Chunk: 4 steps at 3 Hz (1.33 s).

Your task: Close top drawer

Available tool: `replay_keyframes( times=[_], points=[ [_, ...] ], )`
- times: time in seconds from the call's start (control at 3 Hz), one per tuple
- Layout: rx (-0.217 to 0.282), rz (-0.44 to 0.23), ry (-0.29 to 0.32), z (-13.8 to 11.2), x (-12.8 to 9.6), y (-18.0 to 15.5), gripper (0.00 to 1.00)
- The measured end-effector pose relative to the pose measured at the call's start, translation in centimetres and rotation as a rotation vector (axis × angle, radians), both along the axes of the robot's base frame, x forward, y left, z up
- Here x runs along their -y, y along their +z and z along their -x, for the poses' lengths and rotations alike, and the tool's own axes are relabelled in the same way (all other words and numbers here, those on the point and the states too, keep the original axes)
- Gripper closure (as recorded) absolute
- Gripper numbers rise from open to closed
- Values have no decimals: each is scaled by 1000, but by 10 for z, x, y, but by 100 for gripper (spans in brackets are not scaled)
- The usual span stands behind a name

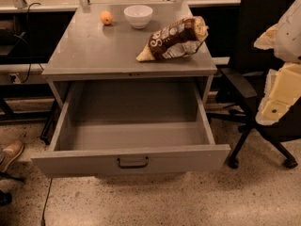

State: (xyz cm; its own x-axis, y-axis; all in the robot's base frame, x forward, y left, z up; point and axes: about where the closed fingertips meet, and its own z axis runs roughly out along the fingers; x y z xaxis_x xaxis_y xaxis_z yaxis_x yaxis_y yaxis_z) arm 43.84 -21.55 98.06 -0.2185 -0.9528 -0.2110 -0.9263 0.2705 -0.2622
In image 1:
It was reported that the orange fruit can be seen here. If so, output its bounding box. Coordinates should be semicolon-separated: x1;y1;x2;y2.
100;11;113;25

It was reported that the black chair caster left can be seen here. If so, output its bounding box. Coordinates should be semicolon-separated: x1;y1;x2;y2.
0;190;12;206

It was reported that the black cable on floor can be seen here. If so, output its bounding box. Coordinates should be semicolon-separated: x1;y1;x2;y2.
40;177;54;226

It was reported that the brown chip bag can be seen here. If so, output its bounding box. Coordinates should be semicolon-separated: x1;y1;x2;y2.
136;16;209;62

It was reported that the black office chair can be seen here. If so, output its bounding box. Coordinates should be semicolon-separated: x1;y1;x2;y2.
209;0;301;169

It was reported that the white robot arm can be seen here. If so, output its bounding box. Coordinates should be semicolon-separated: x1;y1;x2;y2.
254;0;301;125

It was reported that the grey top drawer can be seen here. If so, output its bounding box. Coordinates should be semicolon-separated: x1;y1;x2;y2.
32;78;230;177

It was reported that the wall power outlet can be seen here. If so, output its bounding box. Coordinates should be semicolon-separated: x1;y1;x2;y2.
9;73;21;84

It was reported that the black hanging cable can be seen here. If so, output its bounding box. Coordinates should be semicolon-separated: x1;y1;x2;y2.
12;2;45;84

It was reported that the brown shoe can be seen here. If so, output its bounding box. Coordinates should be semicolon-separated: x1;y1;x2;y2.
0;140;24;172

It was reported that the white bowl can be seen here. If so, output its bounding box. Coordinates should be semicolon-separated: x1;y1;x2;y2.
124;5;153;29

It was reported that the grey metal cabinet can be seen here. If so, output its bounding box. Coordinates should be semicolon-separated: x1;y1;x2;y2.
41;2;218;178

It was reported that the black top drawer handle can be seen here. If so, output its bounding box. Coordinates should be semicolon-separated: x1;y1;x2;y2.
117;156;149;170

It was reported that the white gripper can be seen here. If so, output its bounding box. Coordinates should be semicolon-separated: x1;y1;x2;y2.
254;24;301;125

